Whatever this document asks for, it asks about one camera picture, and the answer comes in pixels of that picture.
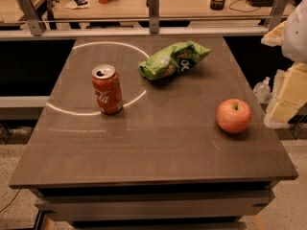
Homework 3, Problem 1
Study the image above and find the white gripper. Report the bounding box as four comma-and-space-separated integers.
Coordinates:
261, 0, 307, 128

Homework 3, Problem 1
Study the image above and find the black mesh cup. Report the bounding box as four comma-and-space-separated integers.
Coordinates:
210, 0, 225, 11

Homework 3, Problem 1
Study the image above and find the clear sanitizer bottle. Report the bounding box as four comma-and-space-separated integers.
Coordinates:
253, 77, 271, 103

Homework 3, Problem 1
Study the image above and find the green rice chip bag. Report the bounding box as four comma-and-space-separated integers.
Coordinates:
139, 40, 211, 81

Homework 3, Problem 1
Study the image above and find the metal bracket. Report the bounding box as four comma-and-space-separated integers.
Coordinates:
148, 0, 159, 34
17, 0, 46, 36
265, 0, 289, 31

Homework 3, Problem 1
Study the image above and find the left metal bracket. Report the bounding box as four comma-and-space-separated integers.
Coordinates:
17, 0, 46, 36

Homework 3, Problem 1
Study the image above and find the black cable on desk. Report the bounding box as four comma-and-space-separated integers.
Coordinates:
227, 0, 262, 13

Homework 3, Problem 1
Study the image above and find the red cola can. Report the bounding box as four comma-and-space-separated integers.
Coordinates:
91, 64, 123, 115

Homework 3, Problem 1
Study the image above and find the middle metal bracket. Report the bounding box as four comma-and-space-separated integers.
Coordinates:
148, 0, 159, 34

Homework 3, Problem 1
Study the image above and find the red apple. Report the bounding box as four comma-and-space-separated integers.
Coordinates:
216, 99, 252, 133

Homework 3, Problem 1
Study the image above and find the black floor cable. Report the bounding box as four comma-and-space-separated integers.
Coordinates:
0, 189, 22, 214

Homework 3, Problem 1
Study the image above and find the right metal bracket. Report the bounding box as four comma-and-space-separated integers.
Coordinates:
265, 0, 289, 31

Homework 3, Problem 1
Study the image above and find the metal rail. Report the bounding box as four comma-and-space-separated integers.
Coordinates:
0, 27, 269, 41

